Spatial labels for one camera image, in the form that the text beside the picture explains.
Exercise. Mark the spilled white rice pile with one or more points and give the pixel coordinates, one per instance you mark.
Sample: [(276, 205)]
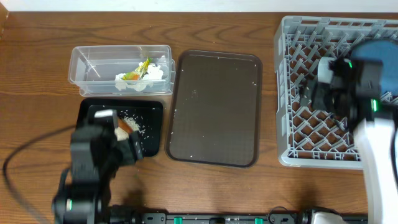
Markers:
[(130, 122)]

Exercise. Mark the colourful snack wrapper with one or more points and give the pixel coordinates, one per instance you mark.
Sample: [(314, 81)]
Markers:
[(139, 72)]

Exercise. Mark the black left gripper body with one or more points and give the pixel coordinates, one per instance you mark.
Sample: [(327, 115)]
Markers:
[(127, 152)]

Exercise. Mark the dark brown serving tray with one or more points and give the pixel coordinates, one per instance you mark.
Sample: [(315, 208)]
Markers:
[(215, 110)]

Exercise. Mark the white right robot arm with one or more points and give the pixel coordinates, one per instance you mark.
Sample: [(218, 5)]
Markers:
[(375, 137)]

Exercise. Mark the white paper napkin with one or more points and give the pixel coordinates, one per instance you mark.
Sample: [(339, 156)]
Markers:
[(154, 72)]

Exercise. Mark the grey dishwasher rack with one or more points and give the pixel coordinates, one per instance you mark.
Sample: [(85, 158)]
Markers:
[(308, 137)]

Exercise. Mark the black tray bin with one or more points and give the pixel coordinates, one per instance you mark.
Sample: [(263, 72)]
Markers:
[(143, 116)]

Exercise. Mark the light blue rice bowl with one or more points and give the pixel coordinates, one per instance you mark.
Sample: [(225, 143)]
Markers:
[(324, 72)]

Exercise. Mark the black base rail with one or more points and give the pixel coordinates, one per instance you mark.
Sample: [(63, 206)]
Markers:
[(277, 215)]

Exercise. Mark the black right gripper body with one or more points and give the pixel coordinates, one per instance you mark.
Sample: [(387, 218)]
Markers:
[(325, 98)]

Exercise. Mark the orange carrot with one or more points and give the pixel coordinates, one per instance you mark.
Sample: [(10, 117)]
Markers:
[(124, 126)]

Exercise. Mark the dark blue plate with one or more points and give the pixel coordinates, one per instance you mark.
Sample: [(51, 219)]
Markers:
[(382, 50)]

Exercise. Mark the clear plastic waste bin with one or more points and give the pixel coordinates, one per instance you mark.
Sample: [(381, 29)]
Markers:
[(93, 68)]

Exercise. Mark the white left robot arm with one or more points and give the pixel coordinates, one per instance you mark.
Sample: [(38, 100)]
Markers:
[(84, 191)]

